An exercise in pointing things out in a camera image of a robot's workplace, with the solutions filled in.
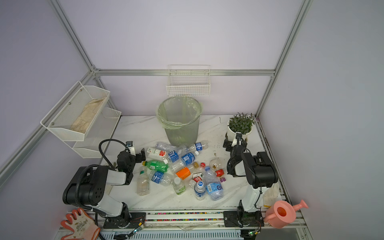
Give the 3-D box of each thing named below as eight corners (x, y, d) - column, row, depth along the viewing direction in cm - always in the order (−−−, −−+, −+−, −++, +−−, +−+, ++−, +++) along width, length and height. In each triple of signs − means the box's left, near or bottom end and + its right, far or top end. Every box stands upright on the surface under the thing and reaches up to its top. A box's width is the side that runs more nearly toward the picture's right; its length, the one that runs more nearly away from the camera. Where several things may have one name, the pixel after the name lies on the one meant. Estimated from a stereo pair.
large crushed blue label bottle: (206, 200, 81) (206, 198, 77) (205, 170, 93) (205, 166, 89) (222, 200, 81) (224, 198, 77) (219, 170, 93) (220, 166, 89)
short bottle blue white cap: (194, 200, 81) (194, 191, 69) (194, 190, 84) (194, 180, 73) (204, 200, 81) (205, 191, 69) (204, 190, 84) (205, 180, 73)
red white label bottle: (188, 187, 86) (187, 183, 81) (198, 164, 95) (198, 159, 91) (197, 191, 84) (197, 187, 80) (207, 167, 94) (207, 163, 89)
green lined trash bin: (161, 152, 101) (152, 125, 79) (166, 124, 117) (159, 96, 95) (201, 152, 101) (202, 125, 79) (200, 124, 117) (201, 96, 96)
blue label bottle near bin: (188, 150, 100) (188, 148, 97) (189, 144, 103) (188, 142, 100) (208, 150, 100) (208, 148, 97) (207, 144, 103) (207, 142, 100)
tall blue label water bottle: (173, 175, 90) (172, 171, 86) (168, 166, 93) (167, 162, 89) (201, 159, 97) (201, 155, 93) (195, 152, 100) (195, 148, 96)
